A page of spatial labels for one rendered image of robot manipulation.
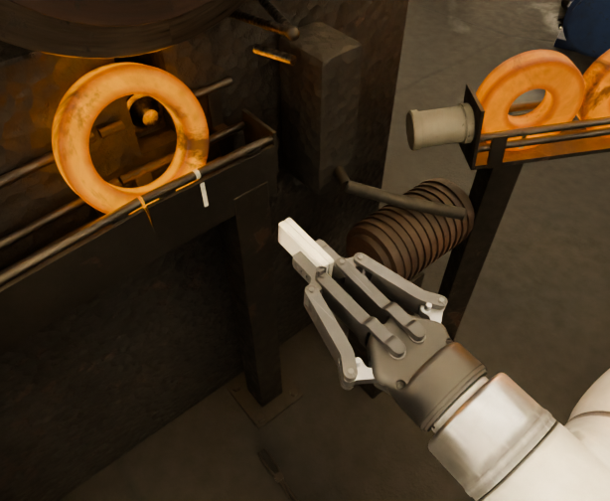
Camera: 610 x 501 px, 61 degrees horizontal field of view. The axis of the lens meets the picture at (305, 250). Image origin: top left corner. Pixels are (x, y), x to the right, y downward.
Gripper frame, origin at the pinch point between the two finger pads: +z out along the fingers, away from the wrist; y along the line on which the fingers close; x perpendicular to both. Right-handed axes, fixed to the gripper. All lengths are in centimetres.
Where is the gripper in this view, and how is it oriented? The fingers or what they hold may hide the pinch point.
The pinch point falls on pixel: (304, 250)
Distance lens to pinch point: 52.4
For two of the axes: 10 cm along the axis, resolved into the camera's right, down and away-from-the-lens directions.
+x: 0.6, -6.1, -7.9
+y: 7.7, -4.8, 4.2
